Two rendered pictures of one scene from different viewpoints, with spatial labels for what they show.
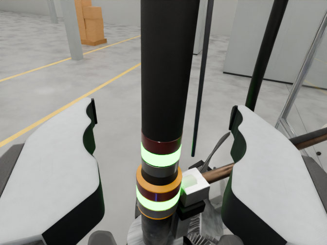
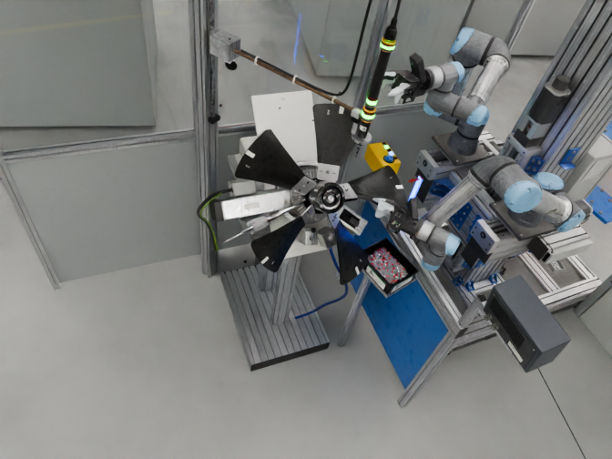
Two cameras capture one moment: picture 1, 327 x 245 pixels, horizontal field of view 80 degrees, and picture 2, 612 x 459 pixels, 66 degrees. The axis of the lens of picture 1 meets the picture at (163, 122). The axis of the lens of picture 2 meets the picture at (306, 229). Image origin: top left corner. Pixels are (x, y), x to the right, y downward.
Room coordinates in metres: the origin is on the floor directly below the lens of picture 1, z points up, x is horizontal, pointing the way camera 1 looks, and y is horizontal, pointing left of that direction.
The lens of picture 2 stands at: (1.08, 1.01, 2.47)
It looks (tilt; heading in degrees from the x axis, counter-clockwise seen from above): 48 degrees down; 232
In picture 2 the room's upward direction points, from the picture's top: 12 degrees clockwise
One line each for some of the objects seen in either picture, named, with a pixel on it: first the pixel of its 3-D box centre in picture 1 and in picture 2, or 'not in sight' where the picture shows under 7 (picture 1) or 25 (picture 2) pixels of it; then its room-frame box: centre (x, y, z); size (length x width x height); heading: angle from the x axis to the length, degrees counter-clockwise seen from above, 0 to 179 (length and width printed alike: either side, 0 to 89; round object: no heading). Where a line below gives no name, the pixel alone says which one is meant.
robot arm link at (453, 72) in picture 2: not in sight; (446, 75); (-0.19, -0.01, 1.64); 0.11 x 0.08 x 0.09; 2
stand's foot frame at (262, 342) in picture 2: not in sight; (272, 310); (0.24, -0.22, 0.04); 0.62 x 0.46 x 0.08; 82
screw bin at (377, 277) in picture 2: not in sight; (386, 265); (-0.04, 0.20, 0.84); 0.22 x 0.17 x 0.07; 97
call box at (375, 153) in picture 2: not in sight; (382, 161); (-0.27, -0.24, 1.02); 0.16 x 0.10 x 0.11; 82
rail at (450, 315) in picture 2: not in sight; (408, 249); (-0.21, 0.15, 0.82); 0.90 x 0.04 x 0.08; 82
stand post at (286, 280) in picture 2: not in sight; (285, 282); (0.25, -0.12, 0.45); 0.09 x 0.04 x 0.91; 172
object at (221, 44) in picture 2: not in sight; (223, 45); (0.41, -0.56, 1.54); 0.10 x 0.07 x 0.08; 117
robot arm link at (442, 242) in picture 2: not in sight; (443, 241); (-0.09, 0.36, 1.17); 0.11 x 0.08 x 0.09; 119
